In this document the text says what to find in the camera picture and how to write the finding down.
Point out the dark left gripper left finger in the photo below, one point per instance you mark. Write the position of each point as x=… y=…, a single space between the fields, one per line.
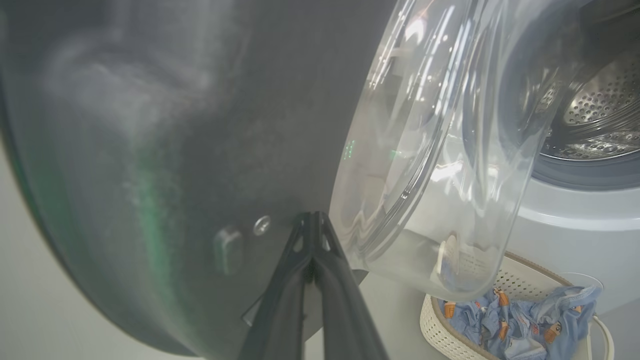
x=280 y=320

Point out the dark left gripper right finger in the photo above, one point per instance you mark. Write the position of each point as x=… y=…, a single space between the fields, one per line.
x=345 y=320

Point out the blue patterned garment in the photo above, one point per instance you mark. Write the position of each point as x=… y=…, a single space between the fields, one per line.
x=480 y=320
x=570 y=305

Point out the black round glass washer door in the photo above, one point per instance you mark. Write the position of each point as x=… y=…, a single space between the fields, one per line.
x=200 y=125

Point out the white front-load washing machine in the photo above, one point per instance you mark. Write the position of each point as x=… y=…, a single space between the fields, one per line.
x=575 y=215

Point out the washing machine drum opening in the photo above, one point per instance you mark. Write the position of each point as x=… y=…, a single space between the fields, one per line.
x=605 y=100

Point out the cream perforated laundry basket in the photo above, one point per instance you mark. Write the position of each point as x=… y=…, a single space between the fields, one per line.
x=440 y=335

